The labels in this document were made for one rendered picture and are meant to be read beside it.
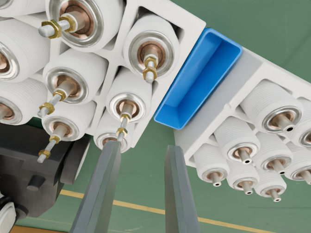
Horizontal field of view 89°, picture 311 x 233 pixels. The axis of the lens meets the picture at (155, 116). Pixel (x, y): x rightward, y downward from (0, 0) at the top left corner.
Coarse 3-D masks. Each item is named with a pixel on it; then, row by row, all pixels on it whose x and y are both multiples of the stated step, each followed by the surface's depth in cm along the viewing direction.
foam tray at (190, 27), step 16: (128, 0) 27; (144, 0) 27; (160, 0) 27; (0, 16) 31; (16, 16) 29; (32, 16) 29; (128, 16) 29; (176, 16) 29; (192, 16) 29; (128, 32) 31; (176, 32) 39; (192, 32) 30; (64, 48) 35; (112, 48) 34; (112, 64) 34; (112, 80) 37; (160, 80) 37; (48, 96) 39; (96, 96) 39; (160, 96) 39; (96, 112) 42; (96, 128) 46; (144, 128) 46
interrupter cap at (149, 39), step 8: (144, 32) 24; (152, 32) 24; (160, 32) 24; (136, 40) 24; (144, 40) 24; (152, 40) 24; (160, 40) 24; (168, 40) 24; (136, 48) 25; (144, 48) 25; (152, 48) 25; (160, 48) 25; (168, 48) 25; (128, 56) 26; (136, 56) 26; (160, 56) 26; (168, 56) 26; (136, 64) 27; (160, 64) 27; (168, 64) 27; (160, 72) 28
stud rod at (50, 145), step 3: (51, 141) 33; (54, 141) 33; (48, 144) 32; (51, 144) 32; (54, 144) 33; (48, 147) 31; (51, 147) 32; (48, 150) 31; (42, 156) 30; (45, 156) 30; (39, 159) 29; (42, 159) 30; (39, 162) 30
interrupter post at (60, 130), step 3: (57, 126) 36; (60, 126) 35; (63, 126) 36; (57, 129) 35; (60, 129) 35; (63, 129) 35; (66, 129) 36; (54, 132) 34; (57, 132) 34; (60, 132) 34; (63, 132) 35; (51, 135) 34; (57, 135) 34; (60, 135) 34; (63, 135) 35; (60, 138) 34
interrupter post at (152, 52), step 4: (148, 52) 24; (152, 52) 24; (156, 52) 25; (144, 56) 24; (148, 56) 23; (152, 56) 23; (156, 56) 24; (144, 60) 24; (156, 60) 24; (144, 64) 24
